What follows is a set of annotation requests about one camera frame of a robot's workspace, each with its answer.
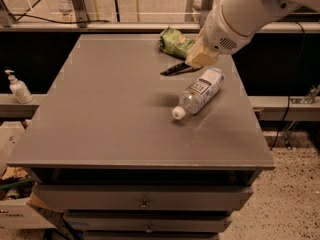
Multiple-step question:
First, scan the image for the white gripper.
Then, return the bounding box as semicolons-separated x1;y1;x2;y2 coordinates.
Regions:
185;6;252;68

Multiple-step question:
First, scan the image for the black rxbar chocolate wrapper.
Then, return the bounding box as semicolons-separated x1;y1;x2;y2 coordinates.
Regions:
161;62;198;76

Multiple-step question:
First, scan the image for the clear plastic water bottle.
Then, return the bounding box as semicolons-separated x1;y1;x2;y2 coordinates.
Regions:
172;68;225;120

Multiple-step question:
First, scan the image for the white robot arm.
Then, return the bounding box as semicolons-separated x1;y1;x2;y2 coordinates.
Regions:
185;0;320;68

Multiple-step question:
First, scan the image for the white pump dispenser bottle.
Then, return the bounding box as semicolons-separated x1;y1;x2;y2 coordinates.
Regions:
5;70;33;104

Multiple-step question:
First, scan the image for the green chip bag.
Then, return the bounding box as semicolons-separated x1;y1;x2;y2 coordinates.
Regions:
158;27;195;60

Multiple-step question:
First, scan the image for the grey drawer cabinet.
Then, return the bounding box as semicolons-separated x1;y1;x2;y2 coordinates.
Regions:
9;34;274;240

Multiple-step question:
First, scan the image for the top drawer knob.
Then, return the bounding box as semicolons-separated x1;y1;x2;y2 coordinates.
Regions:
140;199;149;210

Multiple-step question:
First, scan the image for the white cardboard box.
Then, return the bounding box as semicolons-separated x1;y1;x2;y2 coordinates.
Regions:
0;121;54;229

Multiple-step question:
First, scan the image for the black cable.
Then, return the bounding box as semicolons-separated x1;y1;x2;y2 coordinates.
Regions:
269;22;307;151

